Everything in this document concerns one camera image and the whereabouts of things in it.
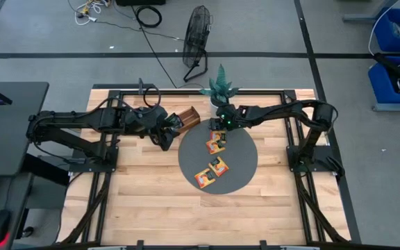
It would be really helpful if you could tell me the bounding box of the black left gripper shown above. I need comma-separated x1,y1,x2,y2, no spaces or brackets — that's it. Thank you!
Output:
132,104,181,152

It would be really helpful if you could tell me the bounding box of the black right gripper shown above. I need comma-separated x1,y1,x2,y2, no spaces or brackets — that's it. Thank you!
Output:
209,104,256,133

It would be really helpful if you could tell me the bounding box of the orange tea packet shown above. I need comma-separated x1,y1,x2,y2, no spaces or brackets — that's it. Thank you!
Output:
209,130,228,143
208,156,230,178
194,168,217,190
205,139,227,156

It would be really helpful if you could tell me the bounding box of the dark blue tea packet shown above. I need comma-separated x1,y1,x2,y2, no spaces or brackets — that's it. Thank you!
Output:
167,113,184,132

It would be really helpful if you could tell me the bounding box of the wooden compartment tray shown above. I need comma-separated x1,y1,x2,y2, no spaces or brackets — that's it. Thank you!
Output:
172,106,201,135

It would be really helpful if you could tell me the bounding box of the green plant in white pot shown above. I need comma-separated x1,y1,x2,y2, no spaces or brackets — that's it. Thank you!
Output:
199,63,241,108

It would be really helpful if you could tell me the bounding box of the round grey woven mat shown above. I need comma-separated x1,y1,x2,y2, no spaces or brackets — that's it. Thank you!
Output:
178,119,258,195

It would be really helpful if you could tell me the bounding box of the black floor fan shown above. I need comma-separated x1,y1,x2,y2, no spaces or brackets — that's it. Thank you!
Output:
181,4,214,83

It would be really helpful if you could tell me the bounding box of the black box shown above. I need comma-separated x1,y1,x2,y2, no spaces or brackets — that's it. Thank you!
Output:
115,0,167,7

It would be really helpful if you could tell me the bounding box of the black desk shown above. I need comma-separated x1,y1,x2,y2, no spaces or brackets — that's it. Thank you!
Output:
0,81,50,178

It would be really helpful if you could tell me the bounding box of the grey side desk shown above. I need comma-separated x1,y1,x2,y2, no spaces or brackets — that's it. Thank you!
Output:
0,172,36,250

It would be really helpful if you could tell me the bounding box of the blue storage bin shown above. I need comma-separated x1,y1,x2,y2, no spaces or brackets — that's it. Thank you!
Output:
373,7,400,53
367,55,400,105

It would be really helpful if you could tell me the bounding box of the black bar across bin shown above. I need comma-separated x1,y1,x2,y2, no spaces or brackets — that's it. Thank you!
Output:
373,51,400,90

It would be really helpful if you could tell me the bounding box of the grey desk leg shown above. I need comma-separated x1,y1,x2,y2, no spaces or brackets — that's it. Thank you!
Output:
342,0,400,24

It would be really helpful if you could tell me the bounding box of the black table frame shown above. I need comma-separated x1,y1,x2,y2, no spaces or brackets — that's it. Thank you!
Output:
57,88,352,250

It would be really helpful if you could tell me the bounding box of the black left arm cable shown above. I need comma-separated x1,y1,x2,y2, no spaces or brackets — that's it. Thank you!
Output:
94,85,163,112

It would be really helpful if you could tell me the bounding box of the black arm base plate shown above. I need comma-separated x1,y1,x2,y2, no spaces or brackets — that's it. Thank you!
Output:
286,144,345,178
68,145,119,174

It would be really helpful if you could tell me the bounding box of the long black floor cable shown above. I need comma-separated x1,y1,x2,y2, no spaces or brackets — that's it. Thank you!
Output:
130,5,204,90

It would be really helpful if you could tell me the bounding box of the thin black floor cable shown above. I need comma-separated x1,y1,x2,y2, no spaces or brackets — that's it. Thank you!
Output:
94,19,186,42

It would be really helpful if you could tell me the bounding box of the coiled black cable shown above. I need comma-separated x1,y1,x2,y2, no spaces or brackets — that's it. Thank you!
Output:
134,4,163,29

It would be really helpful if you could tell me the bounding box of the white cable bundle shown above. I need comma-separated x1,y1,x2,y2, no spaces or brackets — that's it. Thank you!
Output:
73,0,113,27

